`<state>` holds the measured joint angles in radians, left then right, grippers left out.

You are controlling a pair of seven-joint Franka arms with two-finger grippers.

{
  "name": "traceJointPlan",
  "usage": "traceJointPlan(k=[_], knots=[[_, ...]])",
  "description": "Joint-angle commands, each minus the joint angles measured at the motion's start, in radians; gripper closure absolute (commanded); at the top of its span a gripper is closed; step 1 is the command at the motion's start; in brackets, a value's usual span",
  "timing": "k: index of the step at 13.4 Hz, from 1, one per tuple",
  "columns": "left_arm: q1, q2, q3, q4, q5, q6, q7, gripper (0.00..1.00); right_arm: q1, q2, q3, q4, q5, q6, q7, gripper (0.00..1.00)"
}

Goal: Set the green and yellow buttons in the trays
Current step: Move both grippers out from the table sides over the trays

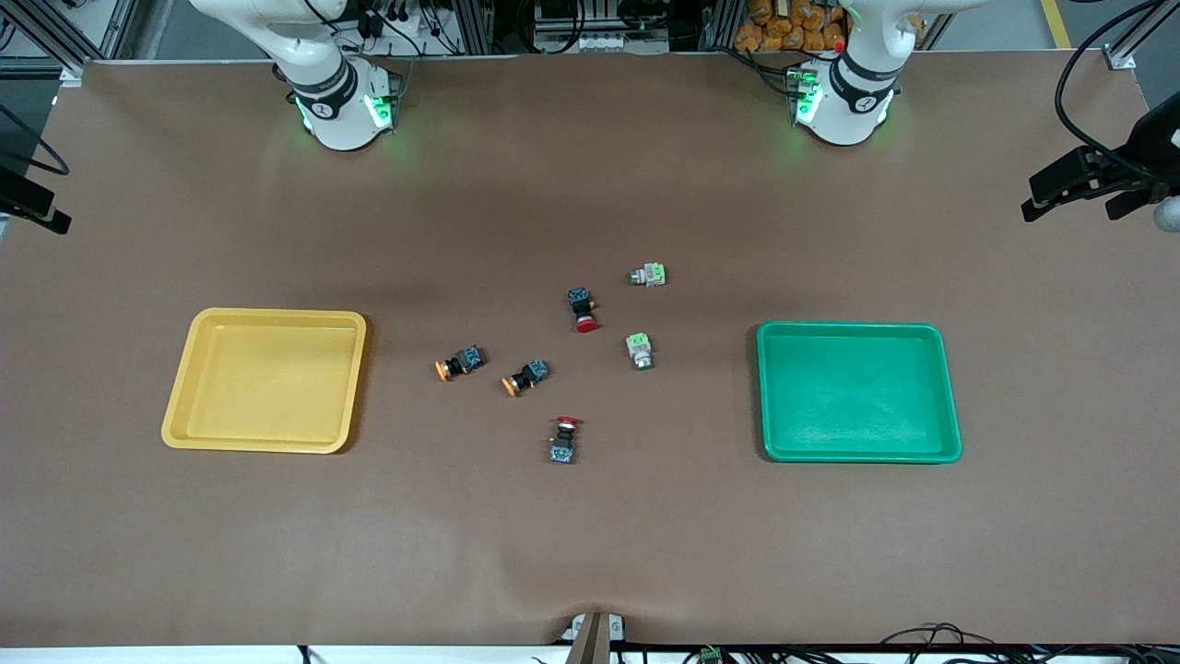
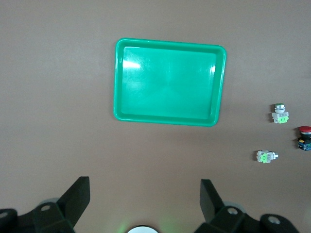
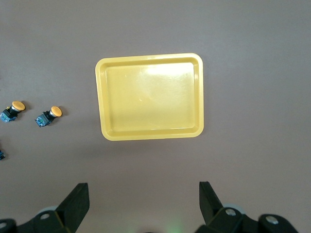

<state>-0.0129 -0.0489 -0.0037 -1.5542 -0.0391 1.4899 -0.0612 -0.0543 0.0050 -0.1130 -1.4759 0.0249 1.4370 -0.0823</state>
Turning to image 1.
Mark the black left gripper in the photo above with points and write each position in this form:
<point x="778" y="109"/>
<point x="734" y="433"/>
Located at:
<point x="1146" y="159"/>

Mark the green push button switch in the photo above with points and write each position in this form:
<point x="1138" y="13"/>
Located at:
<point x="653" y="274"/>
<point x="639" y="347"/>

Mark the yellow push button switch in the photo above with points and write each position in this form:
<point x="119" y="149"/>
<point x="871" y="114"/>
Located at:
<point x="466" y="360"/>
<point x="530" y="373"/>

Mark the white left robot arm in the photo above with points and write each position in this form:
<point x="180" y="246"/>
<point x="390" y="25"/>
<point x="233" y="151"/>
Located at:
<point x="843" y="120"/>

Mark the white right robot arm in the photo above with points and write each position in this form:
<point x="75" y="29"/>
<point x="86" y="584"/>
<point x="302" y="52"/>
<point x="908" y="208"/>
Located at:
<point x="336" y="120"/>

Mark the yellow plastic tray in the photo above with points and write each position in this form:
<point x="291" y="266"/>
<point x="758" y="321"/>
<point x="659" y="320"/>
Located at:
<point x="267" y="378"/>

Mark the green plastic tray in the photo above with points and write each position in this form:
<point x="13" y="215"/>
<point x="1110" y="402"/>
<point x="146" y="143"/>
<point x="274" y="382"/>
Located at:
<point x="857" y="392"/>

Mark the orange items net bag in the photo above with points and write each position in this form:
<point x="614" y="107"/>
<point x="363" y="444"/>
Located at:
<point x="784" y="23"/>

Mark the white power strip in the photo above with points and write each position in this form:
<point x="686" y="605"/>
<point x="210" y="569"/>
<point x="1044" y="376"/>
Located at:
<point x="581" y="41"/>

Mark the green terminal connector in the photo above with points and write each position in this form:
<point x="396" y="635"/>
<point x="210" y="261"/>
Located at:
<point x="711" y="656"/>

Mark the aluminium frame profile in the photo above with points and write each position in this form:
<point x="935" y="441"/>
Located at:
<point x="46" y="39"/>
<point x="1120" y="58"/>

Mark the aluminium frame upright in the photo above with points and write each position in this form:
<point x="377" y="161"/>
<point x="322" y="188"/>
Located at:
<point x="477" y="28"/>
<point x="719" y="26"/>

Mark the red push button switch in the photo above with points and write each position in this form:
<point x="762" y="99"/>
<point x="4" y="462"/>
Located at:
<point x="581" y="300"/>
<point x="563" y="452"/>

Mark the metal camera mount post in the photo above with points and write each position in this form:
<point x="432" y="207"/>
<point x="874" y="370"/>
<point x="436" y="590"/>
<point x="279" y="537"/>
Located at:
<point x="595" y="641"/>

